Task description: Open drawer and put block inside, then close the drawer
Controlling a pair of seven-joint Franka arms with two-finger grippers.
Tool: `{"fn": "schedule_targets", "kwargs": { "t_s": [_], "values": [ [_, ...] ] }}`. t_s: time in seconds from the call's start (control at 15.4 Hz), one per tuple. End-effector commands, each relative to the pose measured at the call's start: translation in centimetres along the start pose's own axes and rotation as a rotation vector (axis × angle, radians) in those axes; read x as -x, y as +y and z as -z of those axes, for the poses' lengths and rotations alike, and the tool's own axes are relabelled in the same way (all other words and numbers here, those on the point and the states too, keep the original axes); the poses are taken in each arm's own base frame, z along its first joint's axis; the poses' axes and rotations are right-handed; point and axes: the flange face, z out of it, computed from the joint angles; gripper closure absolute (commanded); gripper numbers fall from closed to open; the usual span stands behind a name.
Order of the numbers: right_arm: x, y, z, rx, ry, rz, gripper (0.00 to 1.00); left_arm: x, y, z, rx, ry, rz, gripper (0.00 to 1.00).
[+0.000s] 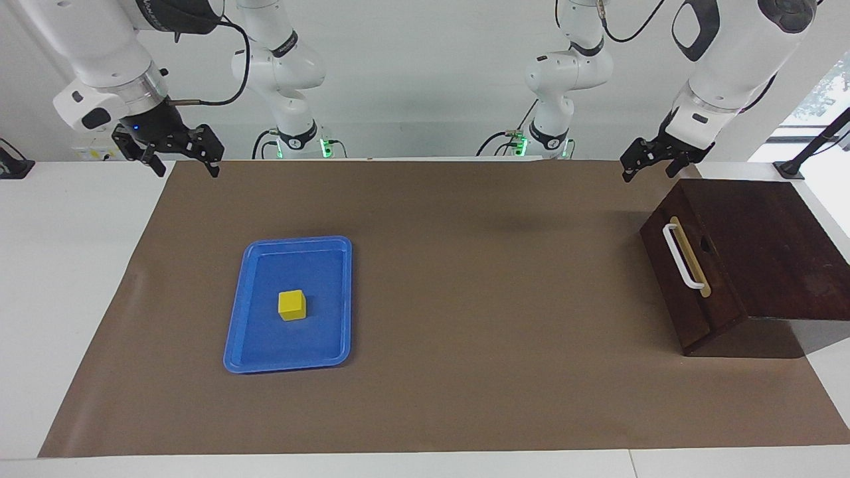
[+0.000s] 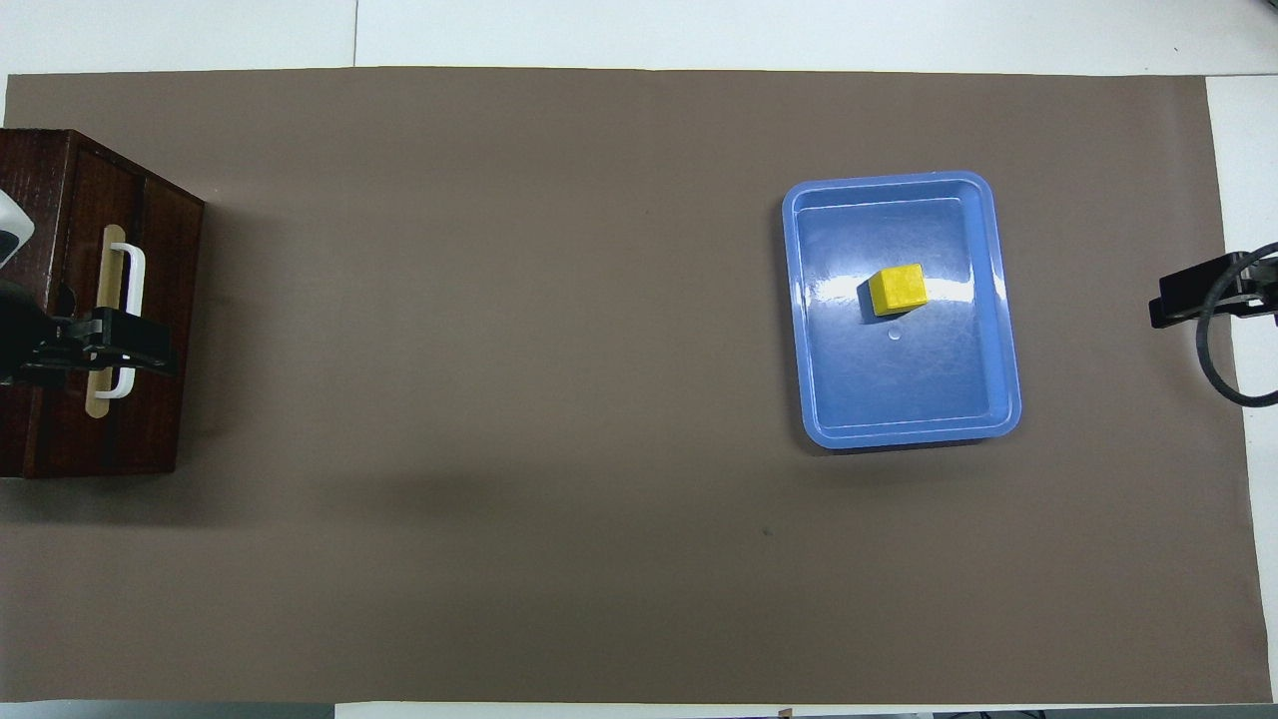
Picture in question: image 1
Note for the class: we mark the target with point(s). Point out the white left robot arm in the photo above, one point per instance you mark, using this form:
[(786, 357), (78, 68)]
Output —
[(724, 60)]

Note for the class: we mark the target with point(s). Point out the brown paper table mat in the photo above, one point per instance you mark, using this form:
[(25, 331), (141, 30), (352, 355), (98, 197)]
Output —
[(465, 299)]

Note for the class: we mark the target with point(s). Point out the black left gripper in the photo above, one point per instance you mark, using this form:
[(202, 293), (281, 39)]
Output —
[(671, 149)]

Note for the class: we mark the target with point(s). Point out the dark wooden drawer cabinet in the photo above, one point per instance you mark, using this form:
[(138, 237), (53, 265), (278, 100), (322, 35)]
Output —
[(783, 245)]

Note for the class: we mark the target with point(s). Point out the blue plastic tray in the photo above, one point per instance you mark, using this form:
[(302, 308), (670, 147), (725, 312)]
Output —
[(292, 338)]

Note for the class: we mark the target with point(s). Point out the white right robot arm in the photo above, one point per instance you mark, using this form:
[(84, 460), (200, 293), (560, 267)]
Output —
[(99, 46)]

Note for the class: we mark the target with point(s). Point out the white wall socket box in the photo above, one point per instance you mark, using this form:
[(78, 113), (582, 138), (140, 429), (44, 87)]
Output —
[(96, 154)]

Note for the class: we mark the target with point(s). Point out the black camera stand pole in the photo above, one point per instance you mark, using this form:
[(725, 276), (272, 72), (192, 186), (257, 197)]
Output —
[(813, 143)]

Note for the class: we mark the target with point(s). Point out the black table clamp mount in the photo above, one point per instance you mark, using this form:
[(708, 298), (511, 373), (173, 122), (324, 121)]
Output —
[(13, 166)]

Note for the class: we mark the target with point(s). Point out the yellow cube block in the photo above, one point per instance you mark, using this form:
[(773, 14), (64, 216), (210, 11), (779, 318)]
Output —
[(291, 305)]

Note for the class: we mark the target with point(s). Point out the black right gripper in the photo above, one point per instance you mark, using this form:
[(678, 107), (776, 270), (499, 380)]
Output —
[(163, 129)]

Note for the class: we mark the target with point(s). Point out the dark wooden drawer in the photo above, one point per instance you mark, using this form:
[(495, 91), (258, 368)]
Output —
[(690, 318)]

